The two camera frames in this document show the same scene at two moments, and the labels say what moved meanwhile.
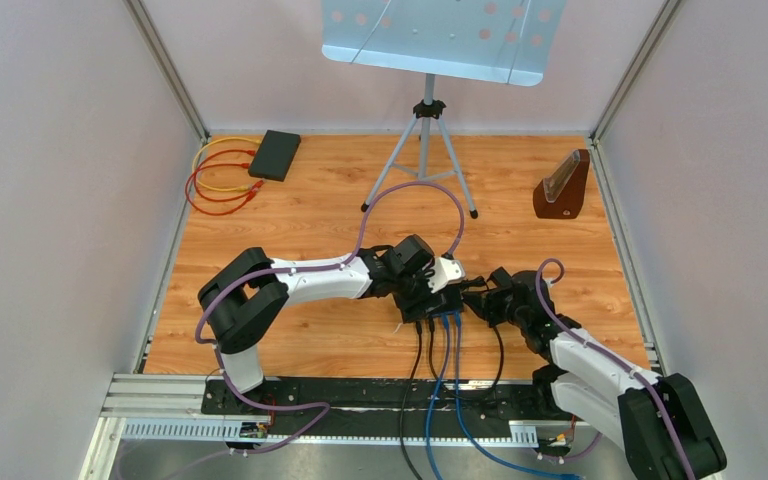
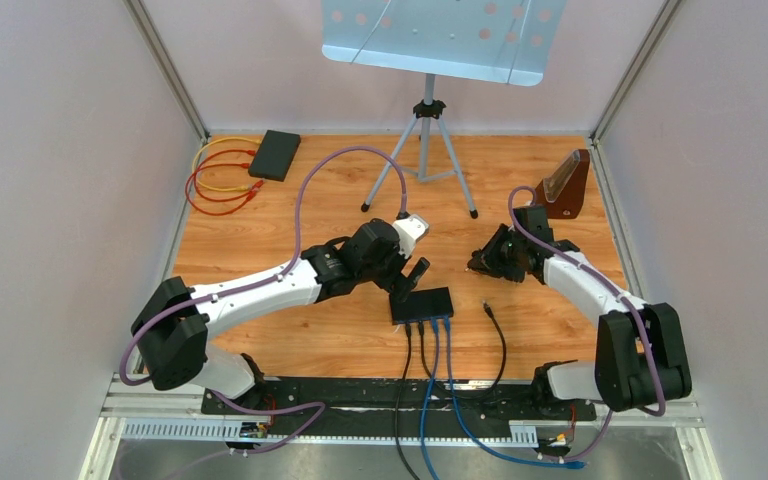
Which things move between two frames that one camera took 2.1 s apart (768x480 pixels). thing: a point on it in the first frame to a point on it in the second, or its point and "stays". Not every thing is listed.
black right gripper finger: [480, 303] to [495, 267]
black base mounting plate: [386, 406] stays
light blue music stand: [510, 41] stays
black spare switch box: [274, 155] stays
